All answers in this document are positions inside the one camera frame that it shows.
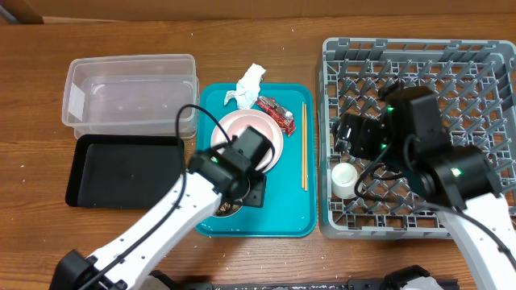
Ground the teal serving tray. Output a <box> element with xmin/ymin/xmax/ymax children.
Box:
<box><xmin>196</xmin><ymin>83</ymin><xmax>317</xmax><ymax>238</ymax></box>

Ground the grey dishwasher rack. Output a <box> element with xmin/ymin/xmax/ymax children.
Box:
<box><xmin>315</xmin><ymin>37</ymin><xmax>515</xmax><ymax>239</ymax></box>

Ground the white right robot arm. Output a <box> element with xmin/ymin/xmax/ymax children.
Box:
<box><xmin>331</xmin><ymin>84</ymin><xmax>515</xmax><ymax>289</ymax></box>

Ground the white cup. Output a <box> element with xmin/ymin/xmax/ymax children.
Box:
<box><xmin>331</xmin><ymin>163</ymin><xmax>359</xmax><ymax>199</ymax></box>

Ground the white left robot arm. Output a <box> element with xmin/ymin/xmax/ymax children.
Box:
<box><xmin>50</xmin><ymin>126</ymin><xmax>275</xmax><ymax>289</ymax></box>

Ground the pink plate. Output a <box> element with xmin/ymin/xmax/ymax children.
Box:
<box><xmin>218</xmin><ymin>109</ymin><xmax>284</xmax><ymax>172</ymax></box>

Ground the black plastic tray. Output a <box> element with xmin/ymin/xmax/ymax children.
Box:
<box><xmin>65</xmin><ymin>135</ymin><xmax>184</xmax><ymax>209</ymax></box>

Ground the grey bowl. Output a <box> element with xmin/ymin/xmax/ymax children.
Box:
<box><xmin>213</xmin><ymin>200</ymin><xmax>243</xmax><ymax>218</ymax></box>

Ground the clear plastic bin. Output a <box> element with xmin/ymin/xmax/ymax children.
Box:
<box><xmin>61</xmin><ymin>54</ymin><xmax>199</xmax><ymax>139</ymax></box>

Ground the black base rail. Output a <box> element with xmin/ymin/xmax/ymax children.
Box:
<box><xmin>148</xmin><ymin>264</ymin><xmax>460</xmax><ymax>290</ymax></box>

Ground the red snack wrapper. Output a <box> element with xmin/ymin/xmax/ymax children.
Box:
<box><xmin>256</xmin><ymin>96</ymin><xmax>296</xmax><ymax>137</ymax></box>

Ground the white napkin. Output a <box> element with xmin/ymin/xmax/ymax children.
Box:
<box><xmin>223</xmin><ymin>64</ymin><xmax>266</xmax><ymax>110</ymax></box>

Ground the wooden chopstick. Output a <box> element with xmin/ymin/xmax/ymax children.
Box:
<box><xmin>302</xmin><ymin>102</ymin><xmax>306</xmax><ymax>191</ymax></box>
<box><xmin>305</xmin><ymin>112</ymin><xmax>308</xmax><ymax>191</ymax></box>

